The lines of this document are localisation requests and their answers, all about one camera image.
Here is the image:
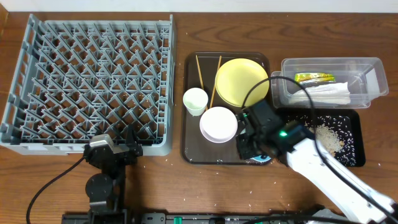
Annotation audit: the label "light blue bowl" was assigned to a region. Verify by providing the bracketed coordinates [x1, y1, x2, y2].
[251, 155, 272, 163]

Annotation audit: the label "white pink bowl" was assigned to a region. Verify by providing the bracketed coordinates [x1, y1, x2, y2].
[200, 106, 238, 144]

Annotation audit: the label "yellow round plate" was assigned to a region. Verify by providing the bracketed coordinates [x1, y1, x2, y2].
[216, 58, 268, 108]

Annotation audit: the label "white plastic cup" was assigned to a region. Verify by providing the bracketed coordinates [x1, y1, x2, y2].
[183, 88, 208, 116]

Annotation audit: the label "green snack wrapper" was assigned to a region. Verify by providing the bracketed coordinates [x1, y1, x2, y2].
[294, 72, 335, 84]

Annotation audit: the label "white napkin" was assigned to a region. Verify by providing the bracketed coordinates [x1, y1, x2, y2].
[288, 82, 351, 105]

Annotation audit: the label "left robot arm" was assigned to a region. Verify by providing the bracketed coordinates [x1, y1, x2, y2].
[83, 124, 143, 224]

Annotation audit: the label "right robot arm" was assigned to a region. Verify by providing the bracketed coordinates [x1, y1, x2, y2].
[236, 121, 397, 223]

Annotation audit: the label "black food waste tray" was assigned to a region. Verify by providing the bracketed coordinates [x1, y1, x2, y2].
[274, 107, 366, 168]

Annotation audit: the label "clear plastic waste container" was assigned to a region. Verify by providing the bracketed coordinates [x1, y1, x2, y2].
[271, 57, 389, 109]

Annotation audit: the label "left wooden chopstick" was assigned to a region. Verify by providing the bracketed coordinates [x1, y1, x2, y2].
[195, 55, 208, 111]

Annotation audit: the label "wooden chopstick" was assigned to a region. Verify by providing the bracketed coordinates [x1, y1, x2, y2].
[195, 55, 208, 111]
[210, 55, 222, 108]

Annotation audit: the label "dark brown serving tray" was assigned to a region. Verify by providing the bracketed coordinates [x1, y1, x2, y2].
[181, 52, 271, 166]

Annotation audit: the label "grey plastic dish rack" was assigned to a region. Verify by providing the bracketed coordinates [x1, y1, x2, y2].
[1, 15, 177, 156]

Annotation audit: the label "rice and food scraps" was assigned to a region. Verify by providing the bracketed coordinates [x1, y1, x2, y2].
[285, 114, 357, 166]

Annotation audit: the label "right wooden chopstick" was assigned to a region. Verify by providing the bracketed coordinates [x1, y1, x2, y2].
[210, 55, 222, 108]

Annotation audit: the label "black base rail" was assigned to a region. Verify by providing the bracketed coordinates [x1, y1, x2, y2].
[61, 209, 347, 224]

